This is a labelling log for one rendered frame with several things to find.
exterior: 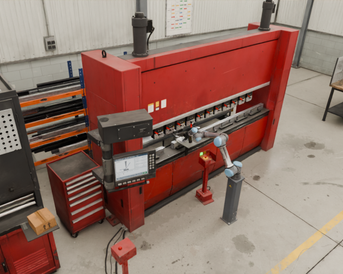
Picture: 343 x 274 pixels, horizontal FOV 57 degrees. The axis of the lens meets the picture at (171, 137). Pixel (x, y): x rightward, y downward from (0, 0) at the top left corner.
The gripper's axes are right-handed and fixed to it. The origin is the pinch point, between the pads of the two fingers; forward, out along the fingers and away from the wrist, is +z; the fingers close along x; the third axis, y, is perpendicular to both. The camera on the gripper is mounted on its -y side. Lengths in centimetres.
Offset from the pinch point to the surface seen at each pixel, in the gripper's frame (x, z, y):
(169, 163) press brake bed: 30.3, 15.6, -20.4
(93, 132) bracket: 144, -64, 32
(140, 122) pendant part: 116, -110, 13
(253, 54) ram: -150, -67, 74
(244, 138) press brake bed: -147, 38, -30
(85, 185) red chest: 148, 24, -1
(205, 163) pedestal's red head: -12.9, -1.5, -43.6
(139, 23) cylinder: 65, -119, 117
